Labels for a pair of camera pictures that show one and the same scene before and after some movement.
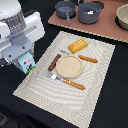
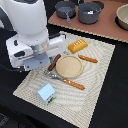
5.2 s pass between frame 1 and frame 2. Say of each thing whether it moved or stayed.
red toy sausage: stayed
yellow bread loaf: stayed
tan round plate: stayed
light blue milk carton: moved
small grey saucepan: stayed
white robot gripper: moved
